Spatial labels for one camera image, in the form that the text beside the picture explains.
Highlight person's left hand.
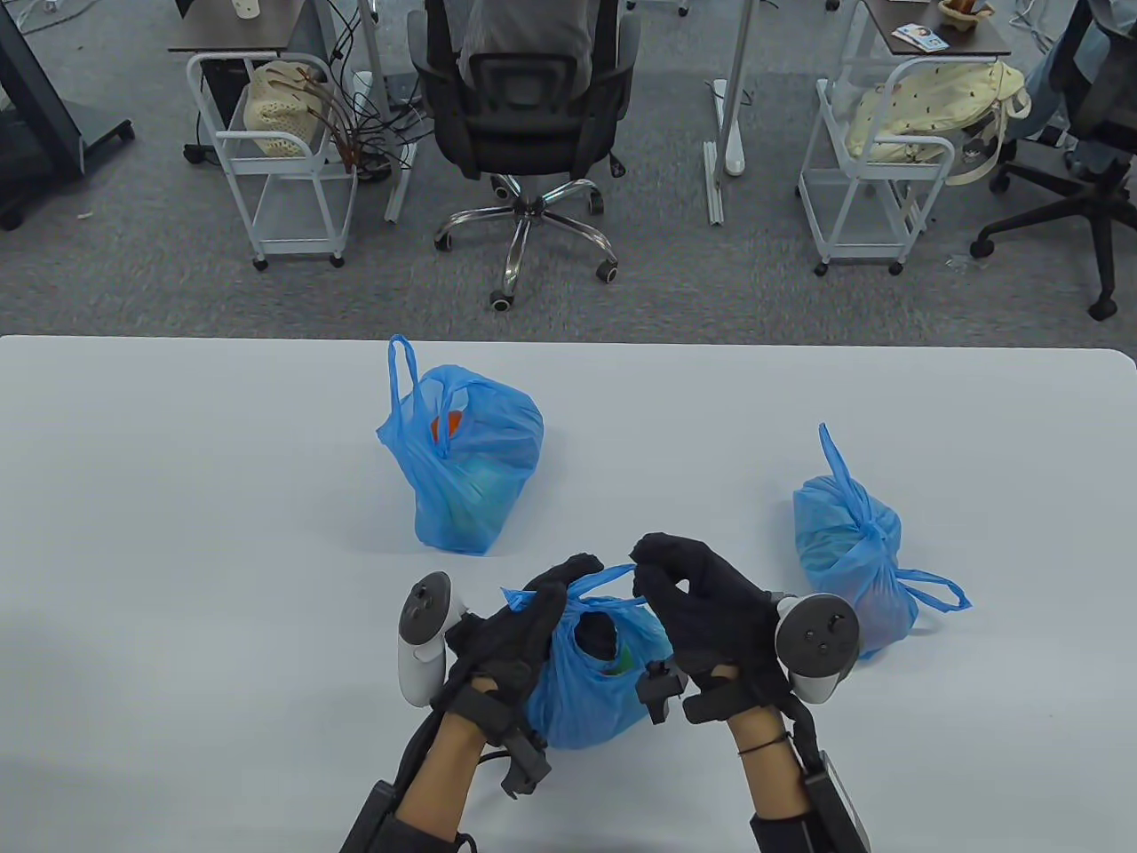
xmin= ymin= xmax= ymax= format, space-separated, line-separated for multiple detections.
xmin=431 ymin=553 xmax=605 ymax=721

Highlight person's right hand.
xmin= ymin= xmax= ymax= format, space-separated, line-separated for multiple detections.
xmin=629 ymin=533 xmax=800 ymax=725

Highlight blue plastic bag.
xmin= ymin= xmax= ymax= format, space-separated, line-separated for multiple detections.
xmin=792 ymin=422 xmax=973 ymax=661
xmin=502 ymin=564 xmax=680 ymax=749
xmin=376 ymin=334 xmax=545 ymax=556

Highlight person's left forearm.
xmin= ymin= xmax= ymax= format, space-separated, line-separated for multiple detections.
xmin=395 ymin=702 xmax=485 ymax=853

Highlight person's right forearm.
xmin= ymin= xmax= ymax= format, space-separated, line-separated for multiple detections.
xmin=724 ymin=706 xmax=814 ymax=853

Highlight black forearm sensor box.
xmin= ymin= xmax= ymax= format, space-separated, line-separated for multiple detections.
xmin=342 ymin=780 xmax=396 ymax=853
xmin=804 ymin=751 xmax=873 ymax=853

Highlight yellow patterned cloth bag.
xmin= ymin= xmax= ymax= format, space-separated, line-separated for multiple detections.
xmin=844 ymin=60 xmax=1031 ymax=186

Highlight cream knit bag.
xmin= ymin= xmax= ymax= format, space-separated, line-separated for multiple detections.
xmin=242 ymin=60 xmax=334 ymax=161

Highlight brown desk top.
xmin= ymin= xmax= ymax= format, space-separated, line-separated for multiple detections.
xmin=860 ymin=0 xmax=1012 ymax=60
xmin=169 ymin=0 xmax=312 ymax=52

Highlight grey tracking controller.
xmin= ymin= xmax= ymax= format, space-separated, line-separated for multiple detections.
xmin=773 ymin=594 xmax=861 ymax=705
xmin=397 ymin=573 xmax=469 ymax=707

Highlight white rolling cart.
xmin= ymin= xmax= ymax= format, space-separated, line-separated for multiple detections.
xmin=797 ymin=58 xmax=956 ymax=276
xmin=186 ymin=52 xmax=359 ymax=271

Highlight black chair chrome base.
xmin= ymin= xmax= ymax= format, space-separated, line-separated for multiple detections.
xmin=407 ymin=0 xmax=642 ymax=312

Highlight white desk leg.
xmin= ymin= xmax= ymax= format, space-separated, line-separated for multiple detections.
xmin=704 ymin=0 xmax=756 ymax=225
xmin=355 ymin=0 xmax=418 ymax=223

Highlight black stand base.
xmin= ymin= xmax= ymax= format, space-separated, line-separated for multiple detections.
xmin=0 ymin=0 xmax=136 ymax=232

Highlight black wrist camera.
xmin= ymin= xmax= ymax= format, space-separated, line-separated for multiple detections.
xmin=637 ymin=660 xmax=687 ymax=725
xmin=484 ymin=711 xmax=552 ymax=798

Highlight black forearm strap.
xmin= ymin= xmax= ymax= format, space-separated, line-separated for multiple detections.
xmin=373 ymin=817 xmax=472 ymax=853
xmin=751 ymin=809 xmax=818 ymax=853

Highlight tangled dark cables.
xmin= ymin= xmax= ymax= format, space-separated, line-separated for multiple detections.
xmin=302 ymin=0 xmax=436 ymax=183

